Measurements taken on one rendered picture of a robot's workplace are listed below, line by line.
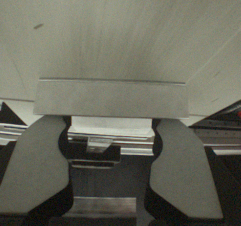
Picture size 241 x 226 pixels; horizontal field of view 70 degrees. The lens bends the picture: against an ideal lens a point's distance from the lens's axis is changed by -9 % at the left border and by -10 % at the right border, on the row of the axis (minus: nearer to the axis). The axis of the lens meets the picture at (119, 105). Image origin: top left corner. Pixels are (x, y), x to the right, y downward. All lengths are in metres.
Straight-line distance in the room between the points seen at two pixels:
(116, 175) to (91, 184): 0.10
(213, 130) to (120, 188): 0.41
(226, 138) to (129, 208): 0.45
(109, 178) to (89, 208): 0.52
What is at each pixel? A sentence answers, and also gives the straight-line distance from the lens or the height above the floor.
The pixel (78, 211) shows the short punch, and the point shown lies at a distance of 0.25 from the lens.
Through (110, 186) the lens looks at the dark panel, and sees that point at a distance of 0.76.
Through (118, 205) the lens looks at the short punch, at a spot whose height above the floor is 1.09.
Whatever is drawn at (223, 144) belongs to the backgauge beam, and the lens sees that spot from 0.63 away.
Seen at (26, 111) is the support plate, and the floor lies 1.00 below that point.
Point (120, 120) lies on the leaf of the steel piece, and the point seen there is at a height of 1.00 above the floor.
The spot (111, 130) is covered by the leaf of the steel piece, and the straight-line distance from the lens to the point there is 0.22.
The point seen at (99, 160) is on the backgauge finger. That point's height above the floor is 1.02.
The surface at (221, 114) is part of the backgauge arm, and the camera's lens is 0.69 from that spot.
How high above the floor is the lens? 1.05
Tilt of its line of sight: 21 degrees down
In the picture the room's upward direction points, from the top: 179 degrees counter-clockwise
